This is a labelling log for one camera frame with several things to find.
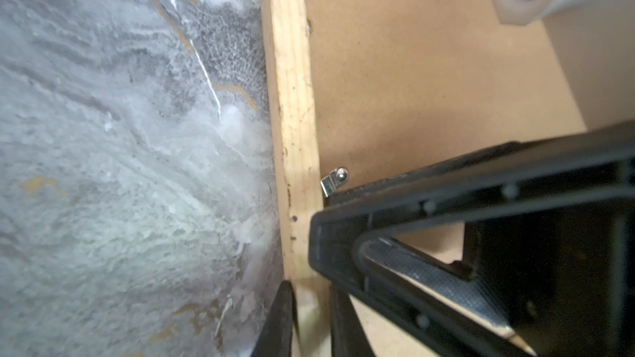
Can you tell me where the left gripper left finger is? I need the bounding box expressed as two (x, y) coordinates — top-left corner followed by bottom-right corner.
(251, 280), (296, 357)

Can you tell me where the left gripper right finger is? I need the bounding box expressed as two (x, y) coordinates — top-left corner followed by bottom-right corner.
(330, 286), (375, 357)

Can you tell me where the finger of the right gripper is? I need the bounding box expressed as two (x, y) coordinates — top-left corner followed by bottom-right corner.
(309, 122), (634, 356)

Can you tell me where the light wooden picture frame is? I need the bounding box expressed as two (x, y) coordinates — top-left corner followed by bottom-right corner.
(260, 0), (332, 356)

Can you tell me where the brown frame backing board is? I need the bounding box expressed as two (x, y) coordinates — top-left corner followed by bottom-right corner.
(299, 0), (589, 357)

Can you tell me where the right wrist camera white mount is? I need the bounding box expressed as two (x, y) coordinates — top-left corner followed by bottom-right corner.
(491, 0), (634, 129)

